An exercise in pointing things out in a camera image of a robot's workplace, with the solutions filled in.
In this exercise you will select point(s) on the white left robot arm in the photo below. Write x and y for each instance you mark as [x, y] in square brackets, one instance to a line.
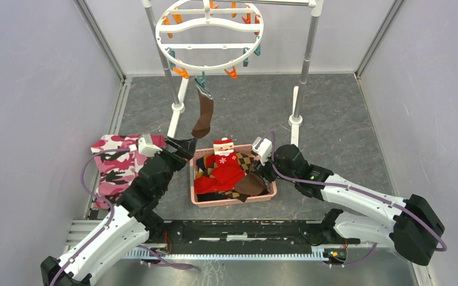
[130, 220]

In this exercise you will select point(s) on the pink camouflage folded garment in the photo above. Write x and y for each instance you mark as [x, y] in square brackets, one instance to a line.
[118, 162]

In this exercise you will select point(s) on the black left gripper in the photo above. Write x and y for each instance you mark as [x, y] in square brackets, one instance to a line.
[185, 148]

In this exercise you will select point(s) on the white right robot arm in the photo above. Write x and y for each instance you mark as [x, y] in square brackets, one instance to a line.
[408, 225]

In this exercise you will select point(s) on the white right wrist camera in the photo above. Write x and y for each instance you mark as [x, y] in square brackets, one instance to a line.
[262, 149]

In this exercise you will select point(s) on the brown striped-cuff sock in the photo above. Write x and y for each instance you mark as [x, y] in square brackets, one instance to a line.
[206, 105]

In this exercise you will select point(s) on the pink plastic basket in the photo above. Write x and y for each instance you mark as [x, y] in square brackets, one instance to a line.
[225, 198]

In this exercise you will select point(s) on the orange front clip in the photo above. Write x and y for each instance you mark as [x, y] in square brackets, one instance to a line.
[231, 70]

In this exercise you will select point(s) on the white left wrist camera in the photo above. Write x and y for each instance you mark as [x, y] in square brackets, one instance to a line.
[144, 145]

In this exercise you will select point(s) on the teal front clip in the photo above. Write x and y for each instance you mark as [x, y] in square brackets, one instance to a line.
[202, 82]

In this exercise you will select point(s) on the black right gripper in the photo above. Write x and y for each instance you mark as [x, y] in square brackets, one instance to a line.
[262, 169]

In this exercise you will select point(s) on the white round clip hanger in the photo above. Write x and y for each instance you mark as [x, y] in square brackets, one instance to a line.
[204, 36]

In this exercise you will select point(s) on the argyle patterned sock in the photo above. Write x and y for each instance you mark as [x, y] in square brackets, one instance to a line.
[245, 162]

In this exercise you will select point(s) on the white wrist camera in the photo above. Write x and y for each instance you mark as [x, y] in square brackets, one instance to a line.
[262, 149]
[144, 145]

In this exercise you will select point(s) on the red santa sock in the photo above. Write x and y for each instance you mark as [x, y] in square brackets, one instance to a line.
[224, 169]

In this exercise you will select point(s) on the white metal drying rack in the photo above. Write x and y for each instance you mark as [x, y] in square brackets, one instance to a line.
[178, 85]

